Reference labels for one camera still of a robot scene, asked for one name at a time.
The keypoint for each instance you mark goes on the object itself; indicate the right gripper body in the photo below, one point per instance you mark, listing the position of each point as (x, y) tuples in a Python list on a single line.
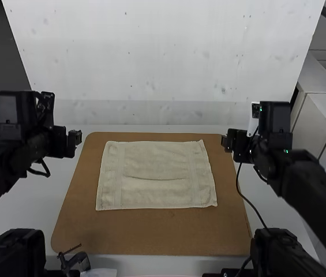
[(243, 147)]

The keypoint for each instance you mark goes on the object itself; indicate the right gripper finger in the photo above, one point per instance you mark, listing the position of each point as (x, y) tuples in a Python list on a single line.
[(228, 141)]

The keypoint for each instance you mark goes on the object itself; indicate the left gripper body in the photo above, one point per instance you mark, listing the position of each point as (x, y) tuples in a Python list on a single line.
[(59, 142)]

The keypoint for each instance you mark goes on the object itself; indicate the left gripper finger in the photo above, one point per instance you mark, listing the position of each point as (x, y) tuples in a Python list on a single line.
[(75, 137)]

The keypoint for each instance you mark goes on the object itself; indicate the pale towel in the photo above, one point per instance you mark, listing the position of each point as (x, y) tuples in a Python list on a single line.
[(157, 173)]

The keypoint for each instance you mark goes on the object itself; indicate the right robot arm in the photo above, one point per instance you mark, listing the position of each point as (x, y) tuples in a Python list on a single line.
[(310, 179)]

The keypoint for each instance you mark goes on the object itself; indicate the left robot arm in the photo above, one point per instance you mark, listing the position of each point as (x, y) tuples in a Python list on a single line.
[(1, 167)]

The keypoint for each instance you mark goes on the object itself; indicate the white cabinet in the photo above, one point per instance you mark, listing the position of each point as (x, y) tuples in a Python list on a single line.
[(324, 104)]

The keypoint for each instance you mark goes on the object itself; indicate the cork mat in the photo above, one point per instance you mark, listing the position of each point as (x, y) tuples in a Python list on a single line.
[(151, 231)]

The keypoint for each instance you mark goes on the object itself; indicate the black clamp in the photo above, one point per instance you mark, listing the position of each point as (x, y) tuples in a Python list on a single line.
[(74, 261)]

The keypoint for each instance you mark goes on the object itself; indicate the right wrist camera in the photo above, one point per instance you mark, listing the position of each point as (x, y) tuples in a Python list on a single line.
[(254, 118)]

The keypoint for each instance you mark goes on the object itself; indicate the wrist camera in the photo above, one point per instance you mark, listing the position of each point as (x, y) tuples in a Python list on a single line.
[(254, 118), (46, 109)]

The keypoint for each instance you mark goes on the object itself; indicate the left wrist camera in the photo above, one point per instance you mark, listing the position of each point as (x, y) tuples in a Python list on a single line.
[(46, 109)]

